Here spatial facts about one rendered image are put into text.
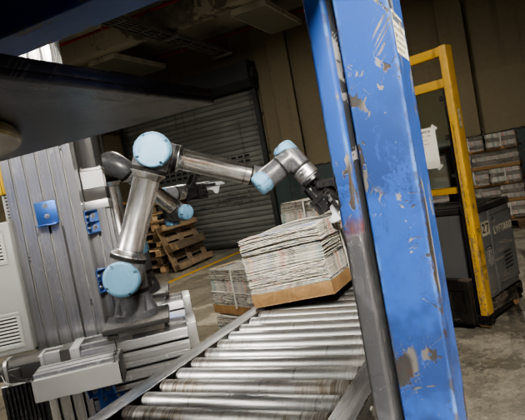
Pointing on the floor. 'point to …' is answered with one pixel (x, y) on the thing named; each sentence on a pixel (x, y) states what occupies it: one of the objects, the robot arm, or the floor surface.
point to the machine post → (386, 208)
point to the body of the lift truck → (497, 258)
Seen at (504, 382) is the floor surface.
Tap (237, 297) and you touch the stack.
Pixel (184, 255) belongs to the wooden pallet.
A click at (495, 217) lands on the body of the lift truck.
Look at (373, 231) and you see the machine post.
